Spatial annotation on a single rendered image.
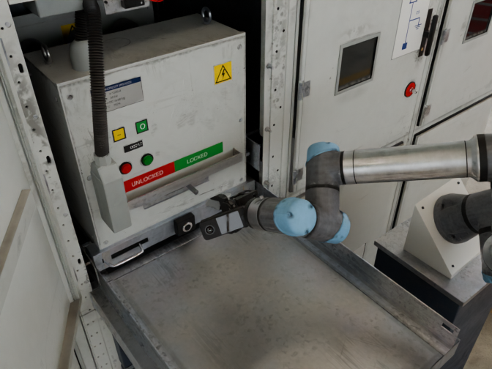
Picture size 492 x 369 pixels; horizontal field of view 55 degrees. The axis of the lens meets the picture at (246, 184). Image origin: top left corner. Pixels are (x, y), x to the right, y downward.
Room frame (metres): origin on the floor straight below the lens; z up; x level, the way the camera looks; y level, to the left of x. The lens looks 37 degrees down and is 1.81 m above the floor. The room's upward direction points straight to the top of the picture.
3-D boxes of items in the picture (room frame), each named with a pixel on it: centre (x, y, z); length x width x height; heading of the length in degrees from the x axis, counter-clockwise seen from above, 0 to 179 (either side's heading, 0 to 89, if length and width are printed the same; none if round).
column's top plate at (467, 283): (1.09, -0.63, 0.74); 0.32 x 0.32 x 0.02; 37
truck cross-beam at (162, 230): (1.06, 0.20, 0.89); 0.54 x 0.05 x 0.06; 128
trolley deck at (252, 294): (0.75, -0.05, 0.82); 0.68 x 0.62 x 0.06; 38
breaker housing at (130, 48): (1.25, 0.35, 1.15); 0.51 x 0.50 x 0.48; 38
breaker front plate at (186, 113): (1.05, 0.19, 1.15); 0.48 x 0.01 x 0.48; 128
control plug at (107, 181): (0.86, 0.31, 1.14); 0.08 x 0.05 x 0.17; 38
